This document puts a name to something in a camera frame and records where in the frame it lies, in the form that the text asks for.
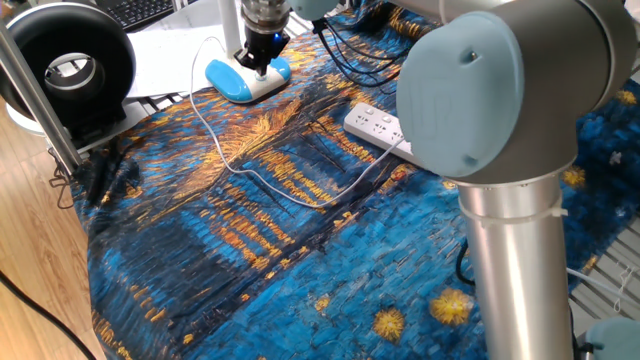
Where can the black keyboard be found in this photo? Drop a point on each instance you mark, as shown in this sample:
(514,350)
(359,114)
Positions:
(140,12)

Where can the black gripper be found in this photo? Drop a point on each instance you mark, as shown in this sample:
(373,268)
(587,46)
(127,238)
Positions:
(266,42)

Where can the white paper sheets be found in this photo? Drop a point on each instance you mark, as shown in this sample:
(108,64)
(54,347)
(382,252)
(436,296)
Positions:
(165,60)

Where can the starry night painting tablecloth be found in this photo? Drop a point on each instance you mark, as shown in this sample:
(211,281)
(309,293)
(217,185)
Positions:
(300,275)

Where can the aluminium profile post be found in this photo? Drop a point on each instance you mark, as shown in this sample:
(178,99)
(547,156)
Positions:
(39,100)

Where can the white round base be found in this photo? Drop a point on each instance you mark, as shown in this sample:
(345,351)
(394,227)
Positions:
(22,125)

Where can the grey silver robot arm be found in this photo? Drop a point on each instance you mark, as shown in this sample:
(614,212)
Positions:
(500,100)

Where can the white power strip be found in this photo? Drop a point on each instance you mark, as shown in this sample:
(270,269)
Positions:
(375,127)

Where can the blue white desk lamp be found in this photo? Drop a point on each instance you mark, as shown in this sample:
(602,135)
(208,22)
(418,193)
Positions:
(235,80)

